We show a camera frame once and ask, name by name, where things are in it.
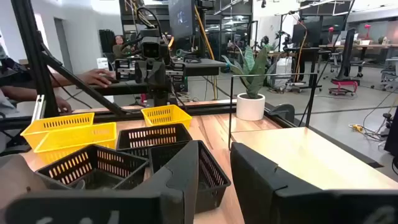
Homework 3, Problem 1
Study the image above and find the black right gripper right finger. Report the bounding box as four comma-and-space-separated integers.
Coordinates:
229, 142, 398, 224

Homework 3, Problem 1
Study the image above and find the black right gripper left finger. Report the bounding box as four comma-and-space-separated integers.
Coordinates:
4, 139, 200, 224

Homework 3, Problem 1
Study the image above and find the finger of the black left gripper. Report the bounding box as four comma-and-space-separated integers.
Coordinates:
135, 60, 149, 84
148, 61, 167, 88

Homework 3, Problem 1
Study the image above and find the black plastic basket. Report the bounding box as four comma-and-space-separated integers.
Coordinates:
148, 139, 232, 214
35, 144, 150, 191
116, 123, 193, 159

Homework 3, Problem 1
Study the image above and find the large dark grey bin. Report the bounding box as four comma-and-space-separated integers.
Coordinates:
0, 154, 47, 218

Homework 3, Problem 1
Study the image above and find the person's forearm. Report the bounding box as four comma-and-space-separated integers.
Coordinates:
46, 72, 82, 88
0, 85, 40, 102

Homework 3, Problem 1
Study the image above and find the dark desk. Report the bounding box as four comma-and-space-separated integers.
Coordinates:
90, 58, 228, 96

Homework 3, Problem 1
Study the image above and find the person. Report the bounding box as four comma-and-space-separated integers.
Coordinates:
0, 29, 34, 116
112, 34, 126, 58

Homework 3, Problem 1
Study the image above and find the yellow plastic basket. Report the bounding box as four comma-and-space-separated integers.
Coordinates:
33, 122, 118, 165
141, 104, 193, 130
20, 112, 95, 150

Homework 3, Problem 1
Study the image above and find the person's hand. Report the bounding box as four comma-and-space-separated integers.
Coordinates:
76, 68, 113, 89
55, 95, 73, 114

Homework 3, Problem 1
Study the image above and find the black computer monitor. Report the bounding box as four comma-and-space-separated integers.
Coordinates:
167, 0, 196, 40

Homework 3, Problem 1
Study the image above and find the green plant in white pot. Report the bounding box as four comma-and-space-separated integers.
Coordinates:
221, 45, 269, 122

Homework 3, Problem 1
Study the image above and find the white bin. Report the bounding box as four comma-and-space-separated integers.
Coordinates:
275, 57, 294, 88

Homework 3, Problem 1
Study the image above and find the silver aluminium profile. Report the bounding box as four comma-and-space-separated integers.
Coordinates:
30, 95, 47, 123

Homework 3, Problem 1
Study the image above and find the black table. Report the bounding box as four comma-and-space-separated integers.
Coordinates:
284, 46, 322, 93

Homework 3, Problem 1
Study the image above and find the pink wheeled base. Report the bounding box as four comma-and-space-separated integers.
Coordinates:
328, 78, 359, 96

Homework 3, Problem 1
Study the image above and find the black monitor on stand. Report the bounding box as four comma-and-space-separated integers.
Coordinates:
336, 27, 361, 82

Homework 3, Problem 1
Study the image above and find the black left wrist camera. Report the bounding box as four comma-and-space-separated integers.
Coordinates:
141, 27, 171, 59

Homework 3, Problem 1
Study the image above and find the yellow hanging cable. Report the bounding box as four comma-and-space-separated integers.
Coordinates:
193, 4, 218, 101

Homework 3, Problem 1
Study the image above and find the black aluminium rig frame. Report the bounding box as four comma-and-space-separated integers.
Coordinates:
0, 0, 383, 169

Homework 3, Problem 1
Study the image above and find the yellow plug with cables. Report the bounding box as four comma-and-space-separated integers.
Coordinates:
348, 123, 365, 134

